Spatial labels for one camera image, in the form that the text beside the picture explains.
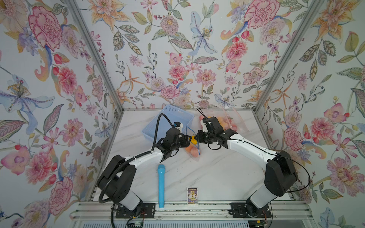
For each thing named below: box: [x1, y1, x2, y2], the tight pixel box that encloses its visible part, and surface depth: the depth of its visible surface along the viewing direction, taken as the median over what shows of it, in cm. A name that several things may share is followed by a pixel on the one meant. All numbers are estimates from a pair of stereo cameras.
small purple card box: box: [187, 187, 199, 205], surface depth 80 cm
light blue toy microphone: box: [157, 164, 166, 209], surface depth 83 cm
